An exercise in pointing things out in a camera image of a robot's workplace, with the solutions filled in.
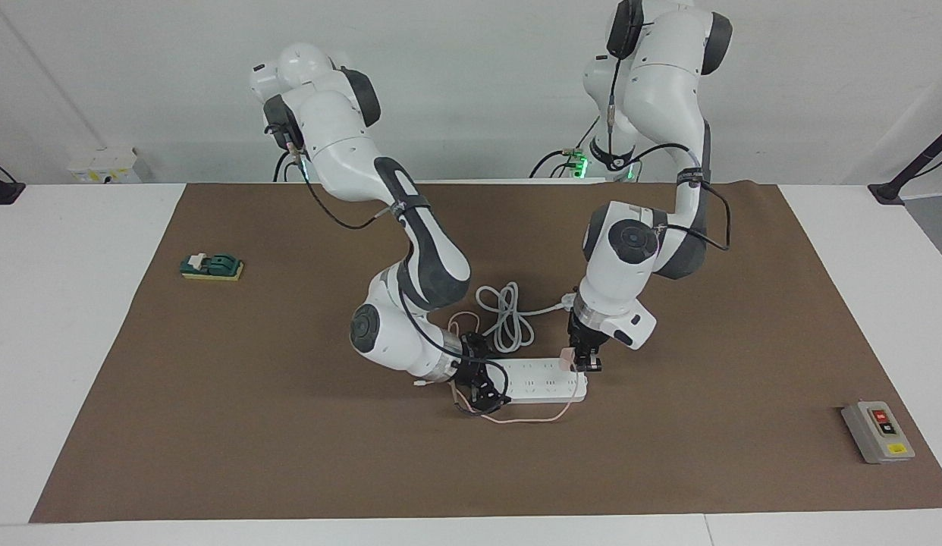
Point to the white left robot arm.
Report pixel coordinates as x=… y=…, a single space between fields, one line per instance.
x=660 y=76

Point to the pink charger adapter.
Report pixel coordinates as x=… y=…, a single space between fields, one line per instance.
x=567 y=358

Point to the brown table mat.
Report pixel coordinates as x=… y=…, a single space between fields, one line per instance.
x=289 y=455

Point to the white power strip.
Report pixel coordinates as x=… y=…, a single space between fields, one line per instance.
x=539 y=387

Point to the green knife switch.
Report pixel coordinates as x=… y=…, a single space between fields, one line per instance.
x=213 y=267

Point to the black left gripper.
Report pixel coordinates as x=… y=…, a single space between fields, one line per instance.
x=585 y=337

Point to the black clamp mount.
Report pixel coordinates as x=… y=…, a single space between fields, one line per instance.
x=1 y=191

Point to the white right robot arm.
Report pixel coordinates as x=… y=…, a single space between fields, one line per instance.
x=334 y=129

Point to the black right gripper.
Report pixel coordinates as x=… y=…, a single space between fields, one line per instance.
x=473 y=364

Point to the white box yellow labels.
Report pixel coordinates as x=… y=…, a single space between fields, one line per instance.
x=103 y=165

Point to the grey push button box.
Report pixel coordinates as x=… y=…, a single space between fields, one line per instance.
x=874 y=436

